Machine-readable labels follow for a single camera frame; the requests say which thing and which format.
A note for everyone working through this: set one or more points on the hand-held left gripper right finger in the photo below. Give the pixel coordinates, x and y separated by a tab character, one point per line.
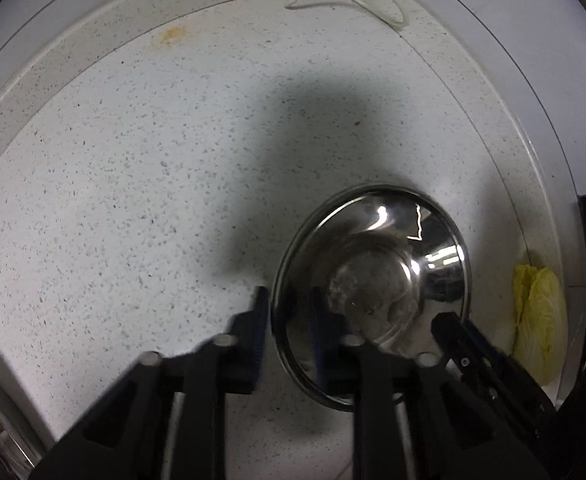
322	340

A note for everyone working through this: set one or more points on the small steel bowl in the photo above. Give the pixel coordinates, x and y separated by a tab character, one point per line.
398	240

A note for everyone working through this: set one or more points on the napa cabbage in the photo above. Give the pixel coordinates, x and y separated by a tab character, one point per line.
540	320

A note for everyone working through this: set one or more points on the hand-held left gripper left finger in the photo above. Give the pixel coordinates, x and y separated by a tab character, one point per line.
260	340

